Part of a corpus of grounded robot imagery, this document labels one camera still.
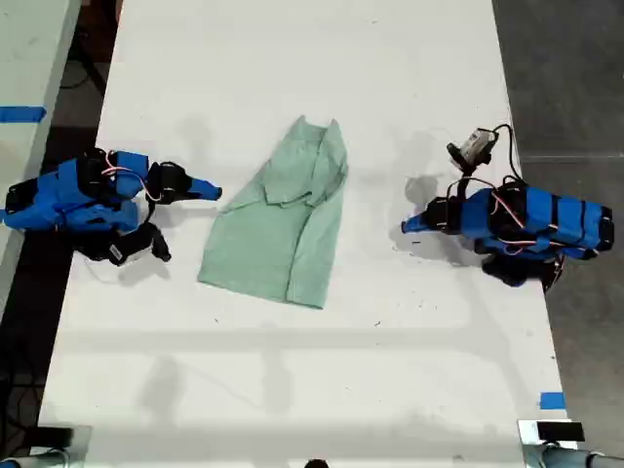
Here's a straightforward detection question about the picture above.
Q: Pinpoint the black and grey camera box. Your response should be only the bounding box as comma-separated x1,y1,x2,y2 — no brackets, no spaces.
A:
447,127,499,173

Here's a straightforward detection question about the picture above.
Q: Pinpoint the grey metal pipe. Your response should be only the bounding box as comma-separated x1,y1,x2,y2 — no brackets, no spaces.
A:
524,442,624,468
0,448,70,468

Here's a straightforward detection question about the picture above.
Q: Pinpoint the black camera box white label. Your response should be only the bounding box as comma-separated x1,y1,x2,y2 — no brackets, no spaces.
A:
107,222,173,268

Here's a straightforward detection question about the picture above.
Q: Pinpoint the small black box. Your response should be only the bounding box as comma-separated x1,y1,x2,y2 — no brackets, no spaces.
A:
535,421,585,443
34,426,75,448

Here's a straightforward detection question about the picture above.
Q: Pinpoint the thin white camera cable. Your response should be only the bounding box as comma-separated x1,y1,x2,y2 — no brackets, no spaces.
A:
83,255,121,286

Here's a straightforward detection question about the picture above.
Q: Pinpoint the short black camera stalk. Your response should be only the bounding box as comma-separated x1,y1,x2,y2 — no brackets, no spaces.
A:
455,164,482,197

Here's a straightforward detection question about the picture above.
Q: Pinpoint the white side table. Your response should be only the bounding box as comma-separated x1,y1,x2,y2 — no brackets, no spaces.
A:
0,0,83,313

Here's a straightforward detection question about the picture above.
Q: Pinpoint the pale green T-shirt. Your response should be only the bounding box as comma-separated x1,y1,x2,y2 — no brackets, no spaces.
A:
196,115,350,311

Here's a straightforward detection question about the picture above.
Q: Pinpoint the long blue tape strip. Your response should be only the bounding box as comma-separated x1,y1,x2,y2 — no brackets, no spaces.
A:
0,105,48,124

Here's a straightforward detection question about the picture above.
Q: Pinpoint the black camera cable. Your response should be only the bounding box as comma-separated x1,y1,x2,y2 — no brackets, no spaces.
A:
490,123,525,189

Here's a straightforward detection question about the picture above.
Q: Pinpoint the black floor cable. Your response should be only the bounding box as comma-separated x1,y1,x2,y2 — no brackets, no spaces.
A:
58,19,109,97

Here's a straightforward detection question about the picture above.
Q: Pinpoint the metal corner bracket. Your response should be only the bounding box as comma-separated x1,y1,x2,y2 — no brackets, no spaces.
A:
517,418,580,448
27,424,94,462

